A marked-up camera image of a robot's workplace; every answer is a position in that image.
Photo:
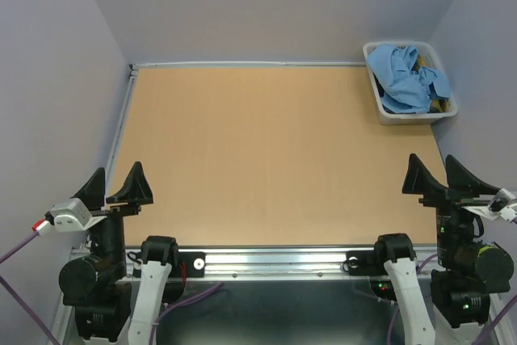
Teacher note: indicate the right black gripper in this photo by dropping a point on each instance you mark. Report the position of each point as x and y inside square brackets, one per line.
[420, 179]

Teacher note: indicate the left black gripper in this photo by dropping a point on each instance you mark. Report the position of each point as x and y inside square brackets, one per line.
[136, 186]

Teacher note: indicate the light blue long sleeve shirt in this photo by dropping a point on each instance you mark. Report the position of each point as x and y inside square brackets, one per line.
[400, 90]

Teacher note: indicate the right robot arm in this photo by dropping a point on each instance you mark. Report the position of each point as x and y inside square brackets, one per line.
[470, 271]

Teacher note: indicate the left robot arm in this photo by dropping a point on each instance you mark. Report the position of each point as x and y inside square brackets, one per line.
[105, 311]

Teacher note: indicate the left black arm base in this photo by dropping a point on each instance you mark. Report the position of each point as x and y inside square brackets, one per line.
[191, 265]

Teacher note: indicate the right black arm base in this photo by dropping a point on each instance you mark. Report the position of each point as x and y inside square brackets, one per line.
[363, 263]

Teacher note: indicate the yellow plaid shirt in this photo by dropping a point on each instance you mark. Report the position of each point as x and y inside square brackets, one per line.
[436, 83]

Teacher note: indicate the white plastic basket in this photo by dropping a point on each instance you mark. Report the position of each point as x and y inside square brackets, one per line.
[433, 60]

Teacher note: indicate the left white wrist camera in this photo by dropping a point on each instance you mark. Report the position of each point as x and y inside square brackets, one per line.
[68, 217]

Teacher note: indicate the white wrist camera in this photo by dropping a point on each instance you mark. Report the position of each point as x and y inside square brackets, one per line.
[501, 207]
[68, 217]

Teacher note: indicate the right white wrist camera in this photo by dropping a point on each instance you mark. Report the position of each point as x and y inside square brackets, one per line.
[501, 207]

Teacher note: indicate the aluminium mounting rail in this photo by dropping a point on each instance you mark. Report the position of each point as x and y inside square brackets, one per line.
[269, 263]

